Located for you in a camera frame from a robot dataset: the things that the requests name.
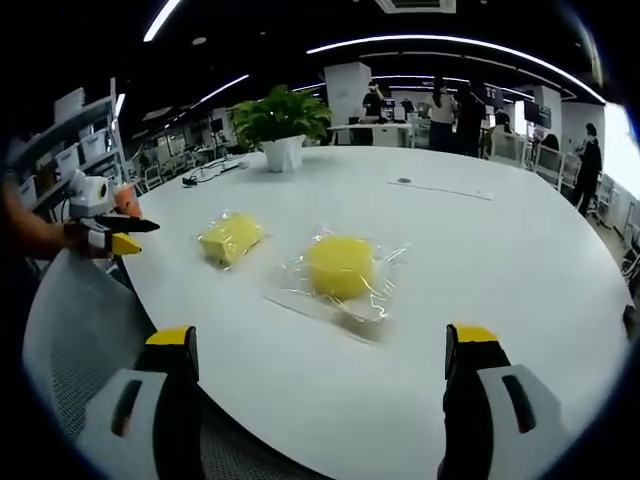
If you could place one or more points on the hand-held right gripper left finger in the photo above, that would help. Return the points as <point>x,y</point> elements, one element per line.
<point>150,415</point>

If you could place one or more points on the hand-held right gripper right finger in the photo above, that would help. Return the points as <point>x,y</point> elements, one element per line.
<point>505,415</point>

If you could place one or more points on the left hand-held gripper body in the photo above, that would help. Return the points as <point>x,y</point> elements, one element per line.
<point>89,196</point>

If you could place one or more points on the rectangular yellow silicone block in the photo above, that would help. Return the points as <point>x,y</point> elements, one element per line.
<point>231,239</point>

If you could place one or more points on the round yellow silicone block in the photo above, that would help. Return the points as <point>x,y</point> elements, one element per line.
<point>340,267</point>

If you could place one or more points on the orange drink cup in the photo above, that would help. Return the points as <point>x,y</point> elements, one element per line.
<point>125,199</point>

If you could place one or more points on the grey metal storage shelf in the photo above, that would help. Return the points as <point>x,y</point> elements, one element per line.
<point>75,145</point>

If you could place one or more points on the grey mesh office chair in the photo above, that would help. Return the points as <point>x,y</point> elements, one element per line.
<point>90,320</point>

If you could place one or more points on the green potted plant white pot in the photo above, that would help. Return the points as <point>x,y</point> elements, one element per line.
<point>282,125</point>

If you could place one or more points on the white mesh office chair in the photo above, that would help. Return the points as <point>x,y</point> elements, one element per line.
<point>549,165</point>

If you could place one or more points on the white office desk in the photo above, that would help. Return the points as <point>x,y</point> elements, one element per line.
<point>370,131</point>

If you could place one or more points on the long ceiling light strip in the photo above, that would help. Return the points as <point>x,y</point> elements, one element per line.
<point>450,44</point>

